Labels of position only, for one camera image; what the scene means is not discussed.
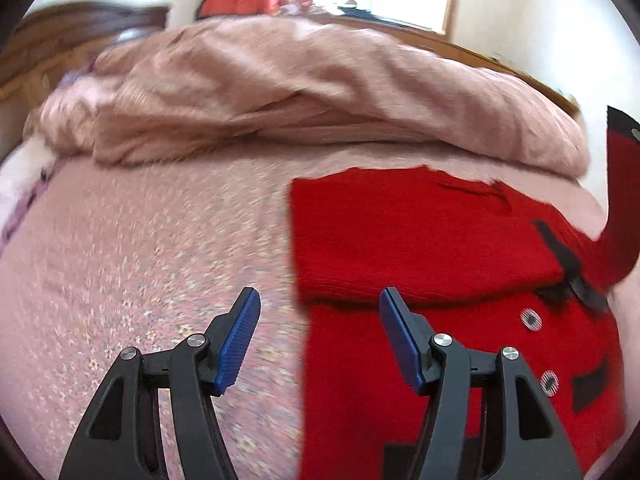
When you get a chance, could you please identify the red knit sweater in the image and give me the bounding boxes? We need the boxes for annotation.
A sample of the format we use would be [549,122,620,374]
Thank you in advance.
[289,105,640,480]

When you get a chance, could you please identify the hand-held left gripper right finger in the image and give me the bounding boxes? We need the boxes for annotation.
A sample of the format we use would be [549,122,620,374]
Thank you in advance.
[378,287,583,480]

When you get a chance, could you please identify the pink floral duvet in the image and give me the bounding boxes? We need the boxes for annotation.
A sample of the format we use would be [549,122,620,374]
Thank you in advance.
[37,12,593,178]

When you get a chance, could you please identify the pink floral bed sheet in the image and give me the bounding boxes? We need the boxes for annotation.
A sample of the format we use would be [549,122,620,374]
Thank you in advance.
[0,145,640,480]

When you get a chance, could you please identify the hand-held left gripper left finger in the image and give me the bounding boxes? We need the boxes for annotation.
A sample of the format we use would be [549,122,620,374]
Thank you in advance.
[59,287,262,480]

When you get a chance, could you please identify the dark wooden headboard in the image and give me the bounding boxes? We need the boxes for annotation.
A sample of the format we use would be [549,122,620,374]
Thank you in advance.
[0,2,171,101]

